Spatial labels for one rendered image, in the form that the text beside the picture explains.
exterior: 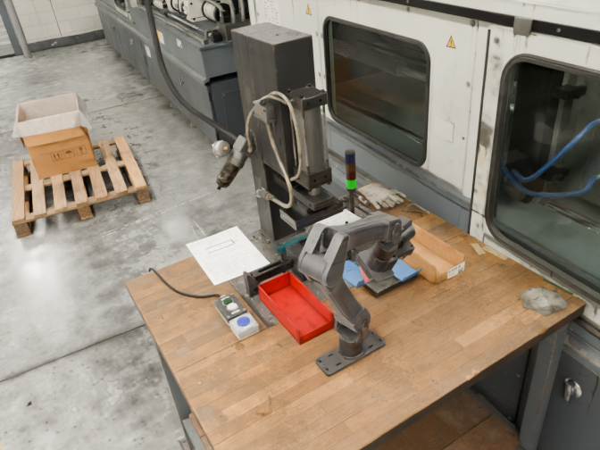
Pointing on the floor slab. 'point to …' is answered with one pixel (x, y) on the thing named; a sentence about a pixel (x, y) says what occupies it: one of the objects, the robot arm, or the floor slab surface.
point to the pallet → (21, 216)
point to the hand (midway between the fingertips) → (366, 279)
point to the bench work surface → (362, 425)
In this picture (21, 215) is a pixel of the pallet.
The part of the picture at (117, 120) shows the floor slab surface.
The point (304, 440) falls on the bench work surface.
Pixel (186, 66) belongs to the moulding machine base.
